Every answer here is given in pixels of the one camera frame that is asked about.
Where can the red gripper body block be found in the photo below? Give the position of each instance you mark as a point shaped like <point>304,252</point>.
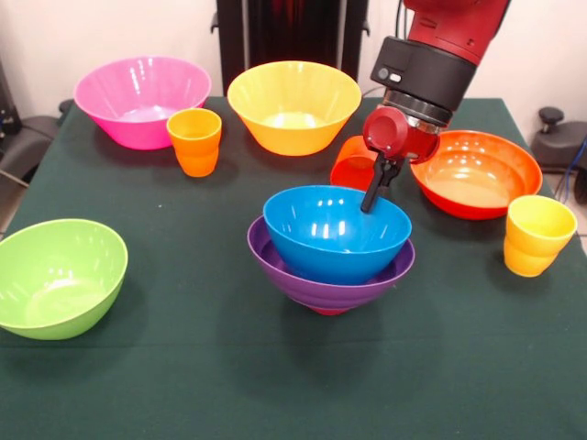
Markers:
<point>394,137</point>

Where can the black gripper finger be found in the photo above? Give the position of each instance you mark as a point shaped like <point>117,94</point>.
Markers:
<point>393,170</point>
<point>373,183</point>

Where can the red-orange cup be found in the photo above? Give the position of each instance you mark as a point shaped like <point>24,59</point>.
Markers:
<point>348,172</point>

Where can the blue bowl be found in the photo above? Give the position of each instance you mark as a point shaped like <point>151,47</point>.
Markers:
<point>330,238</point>

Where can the purple bowl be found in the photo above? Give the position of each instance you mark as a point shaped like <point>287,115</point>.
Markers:
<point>284,284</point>

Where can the small crimson bowl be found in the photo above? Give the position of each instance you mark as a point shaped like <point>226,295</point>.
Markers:
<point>330,311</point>

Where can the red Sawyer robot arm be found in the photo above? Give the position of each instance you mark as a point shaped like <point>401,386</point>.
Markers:
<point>435,55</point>

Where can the shallow red-orange bowl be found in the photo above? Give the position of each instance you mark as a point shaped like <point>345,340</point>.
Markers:
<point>481,179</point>

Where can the large yellow-orange bowl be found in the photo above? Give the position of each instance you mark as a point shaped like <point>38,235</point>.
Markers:
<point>293,101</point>

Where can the yellow cup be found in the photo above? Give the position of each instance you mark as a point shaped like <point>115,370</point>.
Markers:
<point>536,238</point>

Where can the orange cup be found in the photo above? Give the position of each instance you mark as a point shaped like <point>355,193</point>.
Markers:
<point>195,146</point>

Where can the dark green tablecloth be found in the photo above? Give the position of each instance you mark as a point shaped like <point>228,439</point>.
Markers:
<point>367,366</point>

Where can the large pink bowl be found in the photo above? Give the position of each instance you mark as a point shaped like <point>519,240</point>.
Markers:
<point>137,87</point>

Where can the green bowl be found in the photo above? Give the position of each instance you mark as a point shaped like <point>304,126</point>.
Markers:
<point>59,279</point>

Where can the black device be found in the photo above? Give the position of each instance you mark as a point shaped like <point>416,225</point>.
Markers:
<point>7,105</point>

